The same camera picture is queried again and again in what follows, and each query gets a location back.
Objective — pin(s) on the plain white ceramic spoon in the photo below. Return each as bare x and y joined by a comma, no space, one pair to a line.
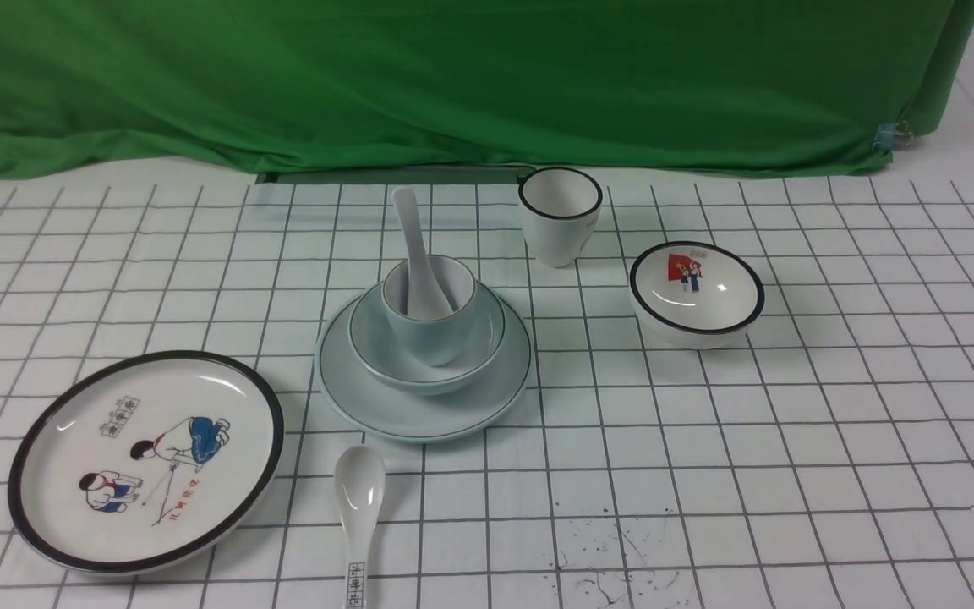
426,301

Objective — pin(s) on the pale green cup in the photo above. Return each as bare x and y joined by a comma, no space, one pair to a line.
432,341

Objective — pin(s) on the pale green bowl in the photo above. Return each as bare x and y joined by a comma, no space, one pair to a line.
377,349

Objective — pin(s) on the plain pale green plate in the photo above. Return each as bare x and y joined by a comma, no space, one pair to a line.
403,416

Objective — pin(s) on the white cup black rim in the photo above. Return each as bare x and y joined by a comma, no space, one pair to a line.
558,208

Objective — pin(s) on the small bowl with cartoon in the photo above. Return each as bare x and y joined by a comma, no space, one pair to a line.
694,295

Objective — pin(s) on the white spoon with characters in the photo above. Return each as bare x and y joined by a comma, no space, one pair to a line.
360,482

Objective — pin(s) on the large plate with cartoon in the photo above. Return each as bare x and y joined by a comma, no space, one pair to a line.
145,463

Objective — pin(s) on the white grid tablecloth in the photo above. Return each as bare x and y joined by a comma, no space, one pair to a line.
826,460

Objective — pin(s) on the green backdrop cloth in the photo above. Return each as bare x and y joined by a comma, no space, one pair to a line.
751,88

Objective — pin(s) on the blue binder clip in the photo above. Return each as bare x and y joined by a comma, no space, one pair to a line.
893,136

